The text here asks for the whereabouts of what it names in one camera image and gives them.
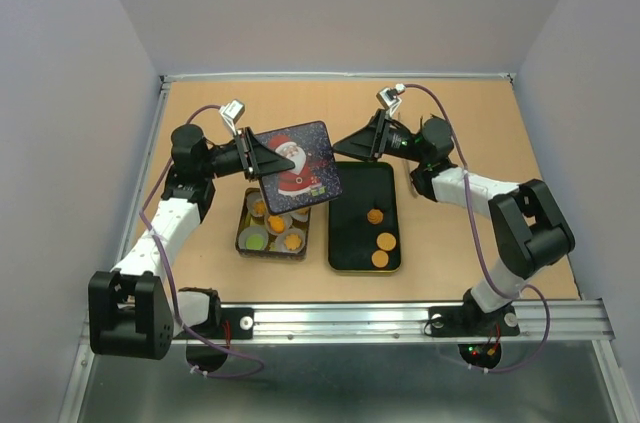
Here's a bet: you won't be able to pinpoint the gold tin lid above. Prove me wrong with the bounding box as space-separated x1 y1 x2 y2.
256 121 343 215

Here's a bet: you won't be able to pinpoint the green round cookie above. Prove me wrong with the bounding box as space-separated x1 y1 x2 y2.
245 234 265 251

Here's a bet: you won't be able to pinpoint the orange swirl cookie right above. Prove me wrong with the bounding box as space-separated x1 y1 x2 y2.
366 208 384 225

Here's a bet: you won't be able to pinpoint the orange swirl cookie top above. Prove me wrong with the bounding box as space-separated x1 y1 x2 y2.
253 200 266 216

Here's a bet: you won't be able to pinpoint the orange flower cookie bottom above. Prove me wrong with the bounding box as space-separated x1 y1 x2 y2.
283 233 303 252

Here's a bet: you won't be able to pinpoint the white paper cup top-left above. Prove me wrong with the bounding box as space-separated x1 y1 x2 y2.
246 191 268 219

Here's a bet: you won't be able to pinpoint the white paper cup bottom-left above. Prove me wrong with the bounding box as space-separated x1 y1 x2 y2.
237 226 269 251

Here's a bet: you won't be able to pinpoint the white paper cup bottom-right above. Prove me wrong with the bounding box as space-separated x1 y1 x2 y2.
275 228 306 254

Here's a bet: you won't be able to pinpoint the gold cookie tin box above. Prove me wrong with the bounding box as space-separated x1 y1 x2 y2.
235 188 311 261

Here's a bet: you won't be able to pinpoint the orange fish cookie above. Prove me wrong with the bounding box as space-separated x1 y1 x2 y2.
265 215 288 235

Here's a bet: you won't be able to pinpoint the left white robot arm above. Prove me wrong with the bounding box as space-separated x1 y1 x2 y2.
88 124 294 360

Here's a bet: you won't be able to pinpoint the round orange cookie upper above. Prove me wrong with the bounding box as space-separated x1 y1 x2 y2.
376 232 397 252

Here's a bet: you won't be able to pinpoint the aluminium rail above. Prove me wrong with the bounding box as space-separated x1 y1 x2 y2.
79 297 616 344

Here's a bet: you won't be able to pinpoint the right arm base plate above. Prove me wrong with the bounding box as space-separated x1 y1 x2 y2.
425 306 520 339

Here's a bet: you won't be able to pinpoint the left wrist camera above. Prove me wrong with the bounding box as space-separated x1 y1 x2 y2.
218 99 245 136

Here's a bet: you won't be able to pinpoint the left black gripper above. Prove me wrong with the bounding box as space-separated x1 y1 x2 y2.
200 127 295 181

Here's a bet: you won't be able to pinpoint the round orange cookie lower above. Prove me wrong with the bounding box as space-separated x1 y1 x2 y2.
371 250 389 269

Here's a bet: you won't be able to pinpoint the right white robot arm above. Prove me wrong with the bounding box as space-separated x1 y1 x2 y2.
333 111 575 333

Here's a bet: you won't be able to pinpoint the white paper cup centre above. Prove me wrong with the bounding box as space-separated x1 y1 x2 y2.
264 215 292 236

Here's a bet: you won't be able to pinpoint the orange swirl cookie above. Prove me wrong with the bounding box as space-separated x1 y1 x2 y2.
253 200 266 216
366 208 384 225

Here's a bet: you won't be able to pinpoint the white paper cup top-right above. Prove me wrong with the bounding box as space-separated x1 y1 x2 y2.
290 208 310 222

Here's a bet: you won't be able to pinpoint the round orange cookie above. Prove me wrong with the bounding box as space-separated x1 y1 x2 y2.
376 232 397 252
371 250 389 269

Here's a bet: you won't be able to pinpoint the metal tongs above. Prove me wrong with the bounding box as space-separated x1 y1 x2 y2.
403 160 419 199

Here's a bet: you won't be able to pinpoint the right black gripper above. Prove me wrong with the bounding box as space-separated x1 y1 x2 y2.
330 110 427 164

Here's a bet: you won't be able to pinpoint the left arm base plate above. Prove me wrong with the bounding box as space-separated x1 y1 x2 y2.
194 307 255 341

